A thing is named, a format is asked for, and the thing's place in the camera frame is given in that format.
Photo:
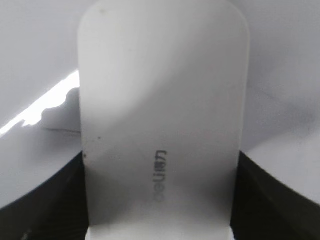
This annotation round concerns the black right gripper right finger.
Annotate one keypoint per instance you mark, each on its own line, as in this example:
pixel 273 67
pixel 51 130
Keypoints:
pixel 265 209

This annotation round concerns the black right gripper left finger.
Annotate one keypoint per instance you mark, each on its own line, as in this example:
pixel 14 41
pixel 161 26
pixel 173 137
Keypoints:
pixel 56 210

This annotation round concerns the white board eraser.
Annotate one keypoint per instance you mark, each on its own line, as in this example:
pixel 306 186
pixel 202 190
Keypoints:
pixel 162 95

